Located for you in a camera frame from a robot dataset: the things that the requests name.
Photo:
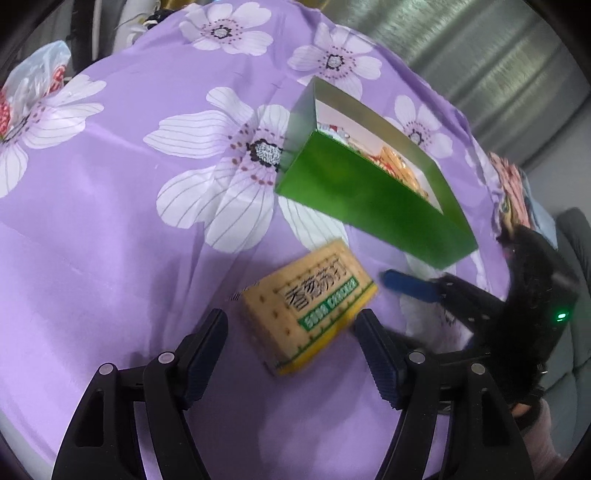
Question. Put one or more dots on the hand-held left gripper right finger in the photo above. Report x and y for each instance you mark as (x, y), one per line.
(381, 369)

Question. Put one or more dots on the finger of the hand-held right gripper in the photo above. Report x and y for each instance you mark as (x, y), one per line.
(461, 354)
(411, 285)

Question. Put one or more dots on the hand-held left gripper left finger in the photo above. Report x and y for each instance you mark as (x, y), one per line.
(205, 364)

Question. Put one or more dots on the green cardboard box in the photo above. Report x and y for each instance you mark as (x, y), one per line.
(360, 198)

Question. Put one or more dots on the beige cracker packet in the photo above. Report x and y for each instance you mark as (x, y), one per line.
(300, 304)

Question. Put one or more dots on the orange yellow snack packet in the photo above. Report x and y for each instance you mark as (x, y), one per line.
(397, 166)

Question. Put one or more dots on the person's right forearm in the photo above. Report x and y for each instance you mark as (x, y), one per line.
(545, 443)

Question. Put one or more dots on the grey sofa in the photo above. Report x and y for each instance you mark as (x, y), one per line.
(575, 240)

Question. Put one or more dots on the pile of folded clothes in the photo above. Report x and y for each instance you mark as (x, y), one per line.
(512, 184)

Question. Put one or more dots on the purple floral tablecloth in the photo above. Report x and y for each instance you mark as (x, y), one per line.
(115, 230)

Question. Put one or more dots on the wide grey curtain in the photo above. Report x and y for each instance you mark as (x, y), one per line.
(485, 60)

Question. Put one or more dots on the white red plastic bag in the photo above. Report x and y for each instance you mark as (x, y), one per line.
(32, 78)

